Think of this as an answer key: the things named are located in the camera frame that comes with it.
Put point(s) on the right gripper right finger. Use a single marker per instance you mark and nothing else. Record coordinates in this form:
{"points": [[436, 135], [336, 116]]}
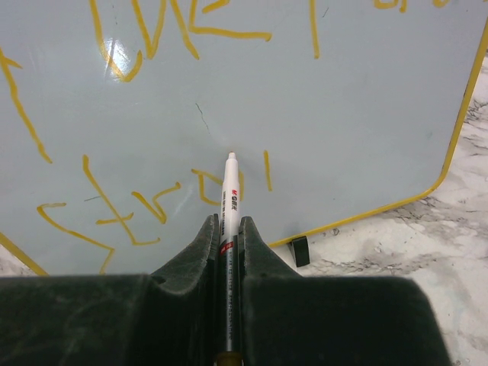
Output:
{"points": [[289, 319]]}

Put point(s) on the yellow framed whiteboard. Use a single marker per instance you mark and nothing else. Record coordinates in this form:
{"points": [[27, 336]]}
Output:
{"points": [[117, 118]]}

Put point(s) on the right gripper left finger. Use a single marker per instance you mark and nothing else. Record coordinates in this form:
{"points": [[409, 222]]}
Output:
{"points": [[163, 318]]}

